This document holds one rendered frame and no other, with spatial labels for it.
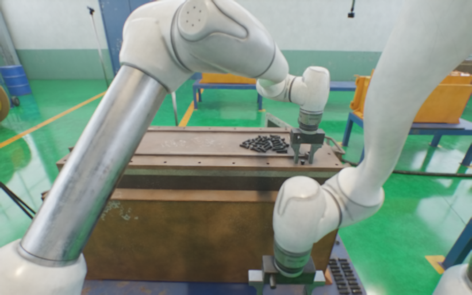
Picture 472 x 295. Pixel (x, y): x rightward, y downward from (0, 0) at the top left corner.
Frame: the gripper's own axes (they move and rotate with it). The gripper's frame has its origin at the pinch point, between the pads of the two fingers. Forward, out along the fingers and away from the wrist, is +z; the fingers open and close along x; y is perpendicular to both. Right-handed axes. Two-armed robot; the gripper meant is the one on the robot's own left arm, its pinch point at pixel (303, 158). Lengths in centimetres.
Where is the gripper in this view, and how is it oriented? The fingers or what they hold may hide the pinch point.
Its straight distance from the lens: 105.4
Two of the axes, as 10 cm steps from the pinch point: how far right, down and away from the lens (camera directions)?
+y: -0.1, 4.6, -8.9
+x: 10.0, 0.1, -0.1
